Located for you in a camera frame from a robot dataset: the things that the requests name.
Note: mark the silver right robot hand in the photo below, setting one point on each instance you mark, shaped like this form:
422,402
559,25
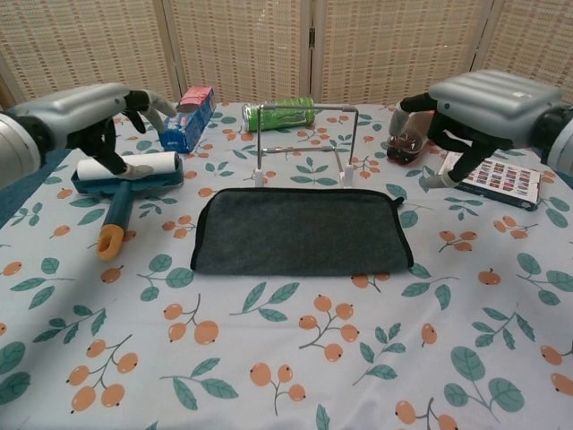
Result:
492,107

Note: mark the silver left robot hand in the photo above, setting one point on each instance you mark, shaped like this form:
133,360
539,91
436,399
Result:
76,112

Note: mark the blue cloth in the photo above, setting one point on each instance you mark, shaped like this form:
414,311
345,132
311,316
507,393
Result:
300,233

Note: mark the box with colour swatches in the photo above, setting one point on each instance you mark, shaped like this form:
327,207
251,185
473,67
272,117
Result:
506,179

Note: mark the cola bottle red label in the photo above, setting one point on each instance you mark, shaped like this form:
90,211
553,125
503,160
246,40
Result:
409,150

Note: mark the teal lint roller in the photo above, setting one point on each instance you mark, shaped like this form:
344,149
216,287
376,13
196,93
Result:
121,201

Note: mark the blue pink cookie box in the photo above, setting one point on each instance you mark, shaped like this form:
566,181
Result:
188,127

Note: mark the bamboo folding screen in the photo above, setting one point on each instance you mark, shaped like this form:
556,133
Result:
242,49

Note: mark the green drink can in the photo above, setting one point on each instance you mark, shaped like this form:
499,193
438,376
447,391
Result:
286,116

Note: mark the floral tablecloth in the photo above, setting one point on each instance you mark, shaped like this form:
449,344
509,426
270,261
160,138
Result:
268,340

